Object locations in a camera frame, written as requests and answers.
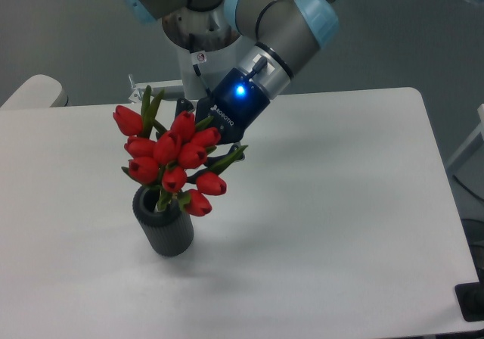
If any white furniture frame right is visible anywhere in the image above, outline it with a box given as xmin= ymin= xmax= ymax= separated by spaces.
xmin=445 ymin=104 xmax=483 ymax=174

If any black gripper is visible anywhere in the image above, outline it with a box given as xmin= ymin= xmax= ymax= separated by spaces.
xmin=175 ymin=68 xmax=270 ymax=167

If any black pedestal cable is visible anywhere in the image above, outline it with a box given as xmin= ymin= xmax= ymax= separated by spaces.
xmin=191 ymin=63 xmax=215 ymax=98

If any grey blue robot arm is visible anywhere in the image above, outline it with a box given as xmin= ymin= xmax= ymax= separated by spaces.
xmin=124 ymin=0 xmax=339 ymax=163

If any dark grey ribbed vase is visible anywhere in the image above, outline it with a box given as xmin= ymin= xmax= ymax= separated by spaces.
xmin=132 ymin=187 xmax=194 ymax=257

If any black device at table edge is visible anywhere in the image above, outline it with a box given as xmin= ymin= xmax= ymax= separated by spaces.
xmin=455 ymin=282 xmax=483 ymax=322

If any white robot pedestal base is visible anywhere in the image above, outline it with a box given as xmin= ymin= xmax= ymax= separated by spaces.
xmin=129 ymin=5 xmax=251 ymax=103

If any white chair armrest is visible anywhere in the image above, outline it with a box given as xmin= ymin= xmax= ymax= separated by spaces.
xmin=1 ymin=74 xmax=70 ymax=110

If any red tulip bouquet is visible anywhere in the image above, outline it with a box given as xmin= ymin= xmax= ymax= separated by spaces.
xmin=113 ymin=88 xmax=231 ymax=216

